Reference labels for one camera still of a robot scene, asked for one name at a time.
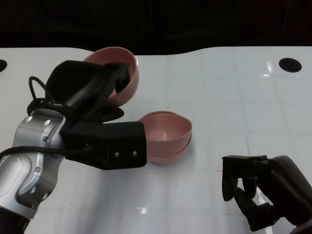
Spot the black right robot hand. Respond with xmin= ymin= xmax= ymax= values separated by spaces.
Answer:
xmin=221 ymin=155 xmax=312 ymax=232

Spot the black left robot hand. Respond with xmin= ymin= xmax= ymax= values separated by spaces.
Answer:
xmin=45 ymin=59 xmax=130 ymax=124

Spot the pink plastic bowl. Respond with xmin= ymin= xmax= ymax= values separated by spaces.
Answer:
xmin=143 ymin=111 xmax=192 ymax=165
xmin=82 ymin=46 xmax=141 ymax=108
xmin=137 ymin=112 xmax=193 ymax=156

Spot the black backdrop cloth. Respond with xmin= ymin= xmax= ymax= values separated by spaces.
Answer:
xmin=0 ymin=0 xmax=312 ymax=56

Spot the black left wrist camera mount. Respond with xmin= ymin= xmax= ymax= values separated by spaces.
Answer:
xmin=26 ymin=98 xmax=148 ymax=171

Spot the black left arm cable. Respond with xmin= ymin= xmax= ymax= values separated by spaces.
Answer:
xmin=0 ymin=76 xmax=93 ymax=159

